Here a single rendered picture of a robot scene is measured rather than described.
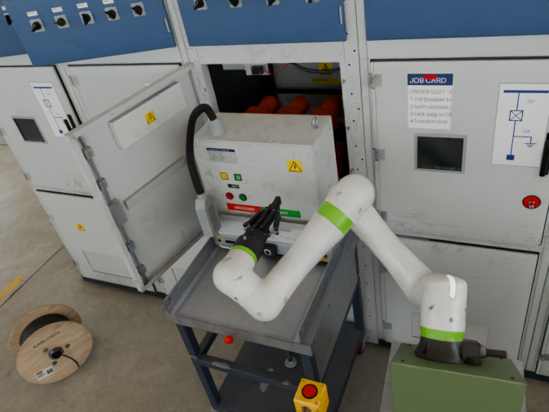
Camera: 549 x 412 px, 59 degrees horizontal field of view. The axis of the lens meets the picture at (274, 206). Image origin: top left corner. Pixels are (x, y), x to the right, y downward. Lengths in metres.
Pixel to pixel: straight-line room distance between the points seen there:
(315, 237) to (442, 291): 0.40
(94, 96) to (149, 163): 0.59
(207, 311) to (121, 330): 1.39
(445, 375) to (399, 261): 0.40
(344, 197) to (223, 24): 0.82
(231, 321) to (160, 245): 0.50
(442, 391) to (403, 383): 0.11
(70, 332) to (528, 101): 2.47
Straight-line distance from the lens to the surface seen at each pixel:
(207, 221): 1.93
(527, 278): 2.22
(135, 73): 2.24
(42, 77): 2.64
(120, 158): 1.90
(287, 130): 1.78
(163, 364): 2.96
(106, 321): 3.35
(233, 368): 2.13
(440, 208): 2.01
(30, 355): 3.00
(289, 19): 1.79
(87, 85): 2.46
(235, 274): 1.40
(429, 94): 1.76
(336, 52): 1.80
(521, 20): 1.66
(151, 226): 2.07
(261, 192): 1.86
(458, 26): 1.67
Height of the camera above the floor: 2.21
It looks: 36 degrees down
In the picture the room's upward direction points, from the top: 12 degrees counter-clockwise
